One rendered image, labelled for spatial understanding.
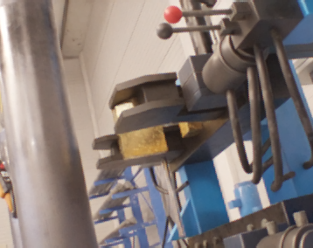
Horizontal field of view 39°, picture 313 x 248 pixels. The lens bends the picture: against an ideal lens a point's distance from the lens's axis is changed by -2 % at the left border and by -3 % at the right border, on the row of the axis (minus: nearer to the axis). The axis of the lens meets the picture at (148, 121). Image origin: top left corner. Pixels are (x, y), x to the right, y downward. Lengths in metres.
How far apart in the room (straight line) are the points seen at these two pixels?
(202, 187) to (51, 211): 0.71
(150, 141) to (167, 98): 0.41
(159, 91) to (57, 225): 0.45
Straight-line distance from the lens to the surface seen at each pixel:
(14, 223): 2.62
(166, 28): 0.93
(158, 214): 7.24
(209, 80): 1.15
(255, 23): 0.94
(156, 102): 1.16
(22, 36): 1.45
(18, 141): 1.33
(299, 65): 2.08
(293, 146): 1.53
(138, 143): 1.56
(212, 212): 1.76
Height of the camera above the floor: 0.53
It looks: 18 degrees up
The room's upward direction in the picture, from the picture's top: 14 degrees counter-clockwise
